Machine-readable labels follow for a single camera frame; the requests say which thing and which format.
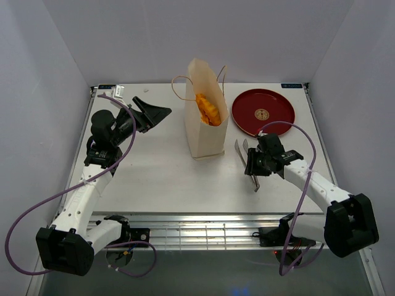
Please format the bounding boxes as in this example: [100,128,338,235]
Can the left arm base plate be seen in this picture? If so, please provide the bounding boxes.
[125,228,151,242]

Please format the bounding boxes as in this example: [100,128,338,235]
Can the beige paper bag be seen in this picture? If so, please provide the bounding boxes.
[171,58,229,160]

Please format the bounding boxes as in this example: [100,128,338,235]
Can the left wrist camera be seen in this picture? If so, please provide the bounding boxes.
[102,84,125,100]

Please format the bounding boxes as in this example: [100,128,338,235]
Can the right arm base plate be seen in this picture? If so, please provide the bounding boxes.
[254,227,316,247]

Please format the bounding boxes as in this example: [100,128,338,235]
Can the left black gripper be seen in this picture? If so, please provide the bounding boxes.
[111,97,172,147]

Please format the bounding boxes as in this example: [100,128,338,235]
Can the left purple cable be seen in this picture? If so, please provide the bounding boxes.
[4,93,157,278]

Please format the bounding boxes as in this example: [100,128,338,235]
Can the aluminium frame rail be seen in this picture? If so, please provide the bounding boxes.
[39,212,371,251]

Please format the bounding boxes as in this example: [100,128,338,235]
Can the dark red round plate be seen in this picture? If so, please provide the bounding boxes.
[231,89,295,137]

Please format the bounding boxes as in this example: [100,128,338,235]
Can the twisted orange bread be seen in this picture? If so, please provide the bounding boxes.
[195,94,222,126]

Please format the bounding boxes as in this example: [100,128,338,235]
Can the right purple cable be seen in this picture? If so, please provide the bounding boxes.
[256,120,325,276]

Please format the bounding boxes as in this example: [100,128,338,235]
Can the purple cable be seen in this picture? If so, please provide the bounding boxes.
[256,120,325,276]
[4,93,157,278]

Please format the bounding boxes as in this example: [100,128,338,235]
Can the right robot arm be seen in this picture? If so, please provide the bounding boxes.
[244,133,379,258]

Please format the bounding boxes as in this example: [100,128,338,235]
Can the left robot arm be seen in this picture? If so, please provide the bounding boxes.
[36,97,172,276]

